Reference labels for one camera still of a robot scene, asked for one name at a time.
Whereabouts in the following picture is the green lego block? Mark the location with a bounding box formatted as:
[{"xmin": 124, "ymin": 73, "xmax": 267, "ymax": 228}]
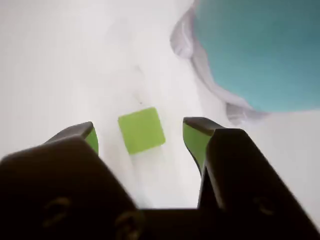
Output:
[{"xmin": 117, "ymin": 106, "xmax": 167, "ymax": 156}]

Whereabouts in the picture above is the teal whale-shaped bin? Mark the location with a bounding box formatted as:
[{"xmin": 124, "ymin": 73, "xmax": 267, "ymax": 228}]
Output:
[{"xmin": 169, "ymin": 0, "xmax": 320, "ymax": 126}]

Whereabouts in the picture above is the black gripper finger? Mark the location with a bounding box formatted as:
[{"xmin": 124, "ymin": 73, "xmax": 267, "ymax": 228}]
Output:
[
  {"xmin": 0, "ymin": 121, "xmax": 147, "ymax": 240},
  {"xmin": 182, "ymin": 116, "xmax": 320, "ymax": 240}
]

